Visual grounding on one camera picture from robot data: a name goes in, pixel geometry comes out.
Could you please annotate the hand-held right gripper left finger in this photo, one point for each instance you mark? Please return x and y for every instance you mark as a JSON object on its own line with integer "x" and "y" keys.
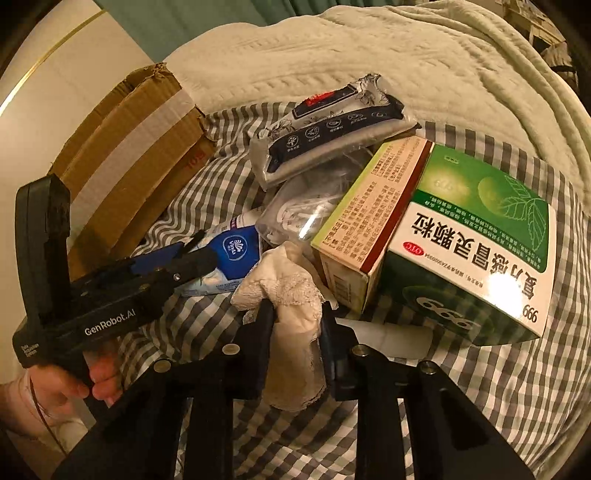
{"x": 263, "y": 350}

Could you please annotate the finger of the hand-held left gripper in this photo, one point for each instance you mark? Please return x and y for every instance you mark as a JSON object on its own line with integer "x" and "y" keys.
{"x": 159, "y": 261}
{"x": 194, "y": 267}

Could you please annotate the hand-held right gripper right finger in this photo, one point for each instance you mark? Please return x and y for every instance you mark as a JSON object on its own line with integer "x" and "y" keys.
{"x": 330, "y": 360}

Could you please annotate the blue tissue packet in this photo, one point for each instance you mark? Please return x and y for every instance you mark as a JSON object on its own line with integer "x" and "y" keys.
{"x": 235, "y": 254}

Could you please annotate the white cloth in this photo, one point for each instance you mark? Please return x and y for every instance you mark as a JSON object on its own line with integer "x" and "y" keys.
{"x": 291, "y": 295}

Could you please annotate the white toothpaste tube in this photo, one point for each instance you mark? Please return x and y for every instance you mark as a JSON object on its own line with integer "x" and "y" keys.
{"x": 240, "y": 221}

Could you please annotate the brown cardboard box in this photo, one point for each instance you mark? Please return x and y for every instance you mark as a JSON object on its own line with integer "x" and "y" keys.
{"x": 138, "y": 138}

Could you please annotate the beige medicine box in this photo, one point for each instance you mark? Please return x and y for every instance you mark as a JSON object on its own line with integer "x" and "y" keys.
{"x": 364, "y": 221}

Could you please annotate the green medicine box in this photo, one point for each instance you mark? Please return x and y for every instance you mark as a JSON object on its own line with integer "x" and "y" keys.
{"x": 461, "y": 258}

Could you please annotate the wet wipes packet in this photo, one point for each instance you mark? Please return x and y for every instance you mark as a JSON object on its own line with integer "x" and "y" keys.
{"x": 323, "y": 134}

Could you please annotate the person's left hand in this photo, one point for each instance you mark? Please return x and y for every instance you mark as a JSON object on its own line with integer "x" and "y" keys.
{"x": 60, "y": 383}

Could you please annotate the teal curtain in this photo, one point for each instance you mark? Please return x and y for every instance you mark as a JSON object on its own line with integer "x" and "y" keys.
{"x": 207, "y": 18}

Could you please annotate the cream quilted blanket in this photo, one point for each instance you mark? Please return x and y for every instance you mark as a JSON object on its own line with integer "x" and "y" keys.
{"x": 415, "y": 55}

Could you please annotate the white desk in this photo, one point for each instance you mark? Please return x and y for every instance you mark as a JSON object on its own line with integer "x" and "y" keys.
{"x": 535, "y": 25}

